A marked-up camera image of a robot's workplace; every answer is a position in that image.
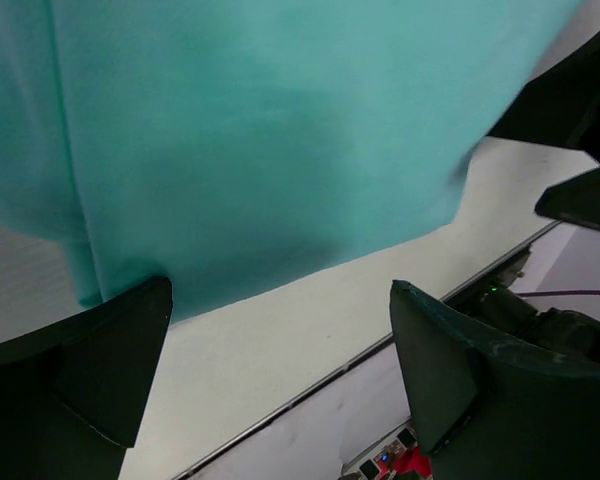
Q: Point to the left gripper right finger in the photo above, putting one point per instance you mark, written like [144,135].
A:
[488,405]

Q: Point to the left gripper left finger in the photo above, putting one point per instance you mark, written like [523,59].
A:
[73,394]

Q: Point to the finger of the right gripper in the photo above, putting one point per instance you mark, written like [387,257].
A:
[575,201]
[561,107]

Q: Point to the green t shirt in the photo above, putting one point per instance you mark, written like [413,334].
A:
[237,146]

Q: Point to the colourful clothes pile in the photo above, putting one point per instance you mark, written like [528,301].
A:
[395,456]

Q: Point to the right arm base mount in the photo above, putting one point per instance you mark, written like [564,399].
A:
[489,299]

